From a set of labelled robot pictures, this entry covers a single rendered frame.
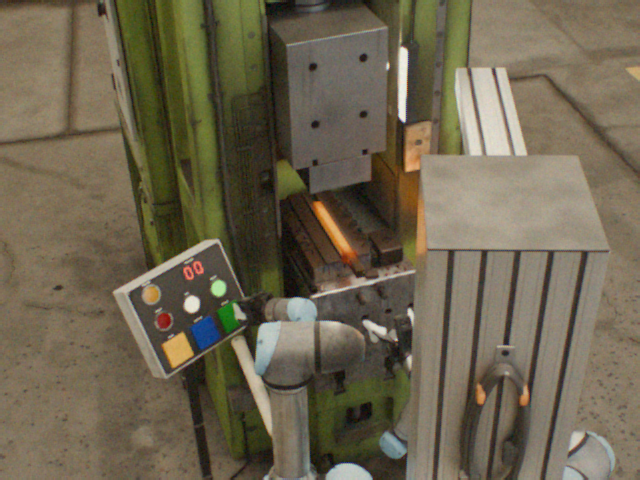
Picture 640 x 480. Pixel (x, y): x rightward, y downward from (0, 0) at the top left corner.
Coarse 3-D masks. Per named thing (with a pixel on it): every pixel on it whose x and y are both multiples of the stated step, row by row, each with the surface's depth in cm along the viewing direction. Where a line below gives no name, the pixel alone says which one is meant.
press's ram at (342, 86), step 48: (336, 0) 263; (288, 48) 240; (336, 48) 245; (384, 48) 250; (288, 96) 249; (336, 96) 253; (384, 96) 259; (288, 144) 261; (336, 144) 263; (384, 144) 269
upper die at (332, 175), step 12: (360, 156) 268; (312, 168) 265; (324, 168) 266; (336, 168) 268; (348, 168) 269; (360, 168) 271; (312, 180) 267; (324, 180) 269; (336, 180) 270; (348, 180) 272; (360, 180) 273; (312, 192) 270
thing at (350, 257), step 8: (320, 208) 309; (320, 216) 307; (328, 216) 305; (328, 224) 302; (336, 232) 298; (336, 240) 294; (344, 240) 294; (344, 248) 291; (344, 256) 287; (352, 256) 286; (352, 264) 283; (360, 264) 283; (360, 272) 281
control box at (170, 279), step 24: (216, 240) 264; (168, 264) 257; (192, 264) 258; (216, 264) 263; (120, 288) 252; (144, 288) 249; (168, 288) 254; (192, 288) 258; (240, 288) 268; (144, 312) 249; (168, 312) 253; (192, 312) 258; (144, 336) 249; (168, 336) 253; (192, 336) 258; (168, 360) 253; (192, 360) 257
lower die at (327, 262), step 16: (304, 192) 319; (320, 192) 320; (288, 208) 315; (304, 208) 313; (336, 208) 312; (288, 224) 307; (304, 224) 305; (320, 224) 304; (336, 224) 303; (304, 240) 300; (320, 240) 297; (352, 240) 297; (304, 256) 294; (320, 256) 292; (336, 256) 290; (368, 256) 292; (320, 272) 289; (336, 272) 291; (352, 272) 294
